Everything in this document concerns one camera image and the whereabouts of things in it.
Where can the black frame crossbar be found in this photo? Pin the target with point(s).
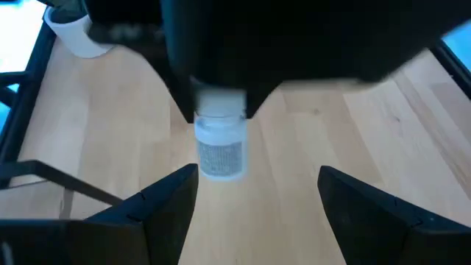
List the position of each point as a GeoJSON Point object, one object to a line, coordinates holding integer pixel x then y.
{"type": "Point", "coordinates": [25, 92]}

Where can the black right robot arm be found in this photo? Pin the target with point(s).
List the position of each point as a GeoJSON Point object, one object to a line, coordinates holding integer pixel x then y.
{"type": "Point", "coordinates": [121, 25]}

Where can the small white bottle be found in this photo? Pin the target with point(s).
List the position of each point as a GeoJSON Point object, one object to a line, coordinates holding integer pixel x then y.
{"type": "Point", "coordinates": [221, 147]}

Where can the black side frame rails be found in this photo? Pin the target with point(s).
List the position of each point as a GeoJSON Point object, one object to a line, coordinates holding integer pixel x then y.
{"type": "Point", "coordinates": [454, 70]}

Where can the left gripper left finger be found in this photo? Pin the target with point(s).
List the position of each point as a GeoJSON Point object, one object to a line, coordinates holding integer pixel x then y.
{"type": "Point", "coordinates": [147, 228]}

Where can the snake plant in white pot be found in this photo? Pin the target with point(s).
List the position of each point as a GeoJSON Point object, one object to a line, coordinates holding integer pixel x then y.
{"type": "Point", "coordinates": [75, 35]}

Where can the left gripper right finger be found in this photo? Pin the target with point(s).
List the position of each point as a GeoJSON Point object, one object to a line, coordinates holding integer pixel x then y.
{"type": "Point", "coordinates": [386, 232]}

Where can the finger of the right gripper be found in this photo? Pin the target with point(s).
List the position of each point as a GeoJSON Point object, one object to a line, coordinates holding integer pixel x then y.
{"type": "Point", "coordinates": [263, 97]}
{"type": "Point", "coordinates": [182, 95]}

